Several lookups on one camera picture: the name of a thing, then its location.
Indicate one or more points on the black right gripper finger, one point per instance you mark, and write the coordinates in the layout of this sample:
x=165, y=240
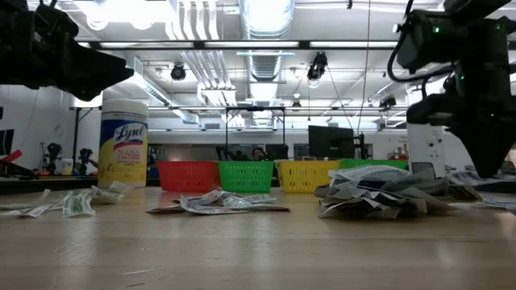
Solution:
x=471, y=141
x=500, y=141

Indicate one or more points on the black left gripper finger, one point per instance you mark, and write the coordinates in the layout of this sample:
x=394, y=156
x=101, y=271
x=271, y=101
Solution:
x=76, y=64
x=111, y=80

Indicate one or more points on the blue striped bandage packet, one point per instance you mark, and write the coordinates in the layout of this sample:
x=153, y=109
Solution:
x=500, y=201
x=479, y=179

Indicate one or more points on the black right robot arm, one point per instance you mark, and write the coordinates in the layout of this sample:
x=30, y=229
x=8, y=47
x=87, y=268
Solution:
x=475, y=40

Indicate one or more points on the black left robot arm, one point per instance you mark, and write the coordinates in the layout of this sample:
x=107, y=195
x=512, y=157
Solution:
x=10, y=4

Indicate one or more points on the white blue antiseptic pad packet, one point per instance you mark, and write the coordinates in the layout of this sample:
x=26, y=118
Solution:
x=455, y=189
x=427, y=201
x=363, y=211
x=367, y=173
x=334, y=191

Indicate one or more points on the Lysol wipes canister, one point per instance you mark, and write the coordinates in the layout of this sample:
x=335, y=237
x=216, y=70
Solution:
x=123, y=145

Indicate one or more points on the red box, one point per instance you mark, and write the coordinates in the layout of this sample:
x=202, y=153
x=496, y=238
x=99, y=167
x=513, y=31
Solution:
x=398, y=155

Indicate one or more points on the translucent bottle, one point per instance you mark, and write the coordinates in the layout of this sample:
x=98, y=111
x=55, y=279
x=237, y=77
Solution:
x=67, y=166

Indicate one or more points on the green plastic basket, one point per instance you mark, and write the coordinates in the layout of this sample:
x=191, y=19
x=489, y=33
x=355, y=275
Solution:
x=246, y=177
x=373, y=163

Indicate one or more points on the red flat object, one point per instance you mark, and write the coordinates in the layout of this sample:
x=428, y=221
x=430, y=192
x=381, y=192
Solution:
x=10, y=156

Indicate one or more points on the black bench device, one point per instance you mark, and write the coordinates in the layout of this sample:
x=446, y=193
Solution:
x=16, y=171

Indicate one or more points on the red plastic basket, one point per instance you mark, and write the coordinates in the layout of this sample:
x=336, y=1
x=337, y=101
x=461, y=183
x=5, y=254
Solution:
x=187, y=177

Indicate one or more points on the black tubular stand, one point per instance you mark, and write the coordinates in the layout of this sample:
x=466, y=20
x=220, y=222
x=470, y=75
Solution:
x=226, y=133

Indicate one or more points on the black computer monitor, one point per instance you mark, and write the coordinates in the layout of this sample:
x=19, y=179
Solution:
x=330, y=141

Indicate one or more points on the white sachet red blue print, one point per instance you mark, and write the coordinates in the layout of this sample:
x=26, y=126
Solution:
x=260, y=198
x=209, y=207
x=262, y=206

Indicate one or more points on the person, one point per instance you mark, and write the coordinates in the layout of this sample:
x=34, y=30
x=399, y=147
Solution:
x=259, y=154

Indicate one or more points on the yellow plastic basket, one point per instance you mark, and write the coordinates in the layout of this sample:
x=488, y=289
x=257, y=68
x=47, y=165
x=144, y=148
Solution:
x=302, y=175

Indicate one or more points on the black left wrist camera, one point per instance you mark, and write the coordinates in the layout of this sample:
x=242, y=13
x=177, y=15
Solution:
x=56, y=22

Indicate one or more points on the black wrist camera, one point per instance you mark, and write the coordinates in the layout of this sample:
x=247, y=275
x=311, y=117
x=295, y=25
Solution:
x=56, y=22
x=429, y=109

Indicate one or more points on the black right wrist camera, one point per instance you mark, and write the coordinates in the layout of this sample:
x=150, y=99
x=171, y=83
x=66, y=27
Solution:
x=429, y=109

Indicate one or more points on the black distant frame post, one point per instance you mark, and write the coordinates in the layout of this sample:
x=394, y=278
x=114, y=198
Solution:
x=75, y=133

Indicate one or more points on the black dome camera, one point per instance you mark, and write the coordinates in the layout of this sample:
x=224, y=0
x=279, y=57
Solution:
x=178, y=72

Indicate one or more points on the black wall panel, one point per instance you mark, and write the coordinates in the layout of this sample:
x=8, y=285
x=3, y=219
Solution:
x=6, y=142

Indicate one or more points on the black hanging camera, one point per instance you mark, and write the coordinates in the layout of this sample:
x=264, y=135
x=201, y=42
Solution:
x=317, y=66
x=388, y=101

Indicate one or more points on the black aluminium rig frame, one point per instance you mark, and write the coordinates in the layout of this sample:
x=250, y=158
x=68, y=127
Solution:
x=48, y=185

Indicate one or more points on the silver ventilation duct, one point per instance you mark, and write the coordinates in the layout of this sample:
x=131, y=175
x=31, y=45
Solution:
x=266, y=20

